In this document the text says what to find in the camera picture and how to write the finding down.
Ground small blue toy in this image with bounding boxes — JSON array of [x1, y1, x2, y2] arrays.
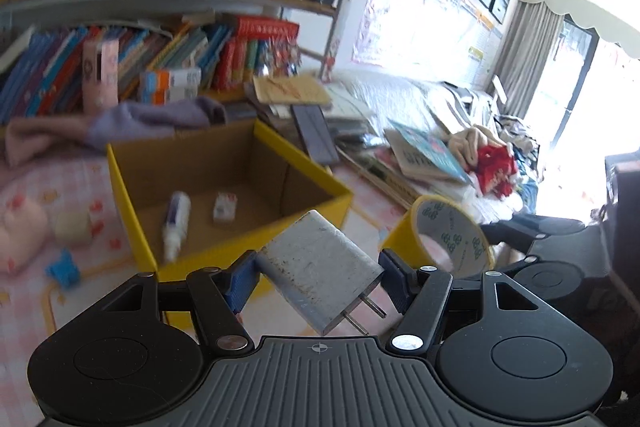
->
[[45, 248, 82, 289]]

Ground red cloth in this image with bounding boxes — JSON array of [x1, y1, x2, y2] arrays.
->
[[472, 144, 519, 198]]

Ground pink plush pig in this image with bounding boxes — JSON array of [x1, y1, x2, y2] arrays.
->
[[0, 196, 49, 276]]

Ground white charger plug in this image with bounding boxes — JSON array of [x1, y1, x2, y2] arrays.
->
[[255, 209, 388, 337]]

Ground white curtain valance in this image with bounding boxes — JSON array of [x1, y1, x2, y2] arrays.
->
[[517, 0, 640, 60]]

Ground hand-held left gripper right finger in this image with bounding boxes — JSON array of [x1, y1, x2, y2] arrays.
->
[[377, 248, 566, 354]]

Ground row of blue books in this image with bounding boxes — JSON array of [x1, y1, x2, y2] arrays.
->
[[0, 19, 236, 125]]

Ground pink box upright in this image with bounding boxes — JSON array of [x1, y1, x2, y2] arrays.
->
[[82, 38, 120, 112]]

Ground grey curtain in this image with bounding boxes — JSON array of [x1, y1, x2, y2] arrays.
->
[[495, 0, 566, 120]]

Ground beige plush toy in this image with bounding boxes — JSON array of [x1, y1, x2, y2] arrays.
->
[[447, 124, 507, 172]]

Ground yellow tape roll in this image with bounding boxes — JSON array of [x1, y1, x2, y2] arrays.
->
[[382, 194, 496, 280]]

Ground purple cloth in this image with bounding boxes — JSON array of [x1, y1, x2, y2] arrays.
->
[[87, 97, 228, 151]]

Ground cream square block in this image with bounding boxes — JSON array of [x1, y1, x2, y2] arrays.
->
[[54, 208, 94, 249]]

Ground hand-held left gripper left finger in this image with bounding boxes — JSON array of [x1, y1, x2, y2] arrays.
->
[[75, 249, 261, 354]]

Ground brown envelope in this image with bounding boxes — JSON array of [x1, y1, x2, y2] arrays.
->
[[251, 74, 333, 110]]

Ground dark tablet case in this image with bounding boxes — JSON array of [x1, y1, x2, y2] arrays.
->
[[291, 104, 340, 166]]

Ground teal book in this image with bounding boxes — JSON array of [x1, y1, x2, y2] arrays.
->
[[385, 121, 474, 186]]

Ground yellow cardboard box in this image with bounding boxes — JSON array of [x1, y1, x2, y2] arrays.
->
[[106, 119, 353, 328]]

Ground orange blue carton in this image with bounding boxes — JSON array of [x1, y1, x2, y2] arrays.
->
[[137, 84, 199, 106], [145, 68, 202, 90]]

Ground pink wall poster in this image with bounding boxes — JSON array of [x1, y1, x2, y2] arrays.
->
[[350, 0, 435, 68]]

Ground red boxed book set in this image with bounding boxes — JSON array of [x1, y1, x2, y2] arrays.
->
[[212, 16, 301, 90]]

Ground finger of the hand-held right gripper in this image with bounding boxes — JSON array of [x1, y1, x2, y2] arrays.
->
[[477, 214, 587, 256], [492, 255, 539, 281]]

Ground small spray bottle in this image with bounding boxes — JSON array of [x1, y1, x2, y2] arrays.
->
[[161, 191, 192, 264]]

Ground small white eraser box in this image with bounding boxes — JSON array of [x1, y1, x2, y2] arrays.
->
[[212, 192, 238, 226]]

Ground white chart poster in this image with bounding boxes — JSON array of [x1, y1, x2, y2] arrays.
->
[[432, 0, 503, 88]]

